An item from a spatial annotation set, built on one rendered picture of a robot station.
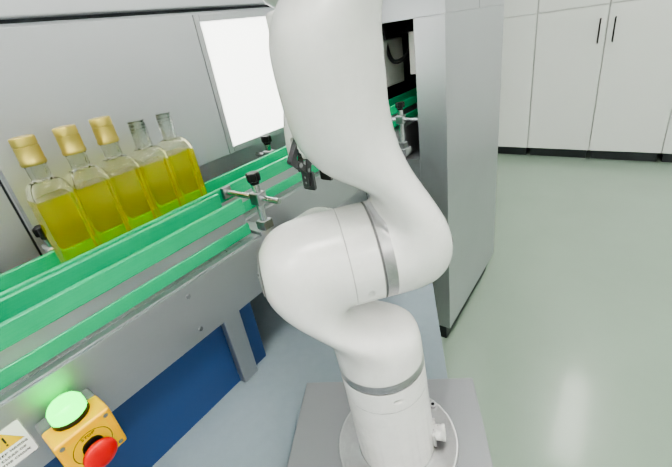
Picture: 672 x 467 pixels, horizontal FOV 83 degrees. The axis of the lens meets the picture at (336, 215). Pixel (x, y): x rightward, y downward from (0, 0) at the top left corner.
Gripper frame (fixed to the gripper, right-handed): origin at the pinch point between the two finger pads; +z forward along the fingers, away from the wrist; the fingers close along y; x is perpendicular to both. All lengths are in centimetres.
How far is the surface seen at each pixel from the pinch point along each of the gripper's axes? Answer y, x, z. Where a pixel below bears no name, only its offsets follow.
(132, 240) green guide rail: 33.8, -15.0, 1.0
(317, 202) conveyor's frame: -16.0, -17.2, 16.0
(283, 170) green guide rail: -7.3, -18.7, 3.2
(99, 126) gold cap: 29.8, -20.0, -18.1
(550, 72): -348, -22, 33
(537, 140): -347, -28, 96
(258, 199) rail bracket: 12.0, -5.8, 1.1
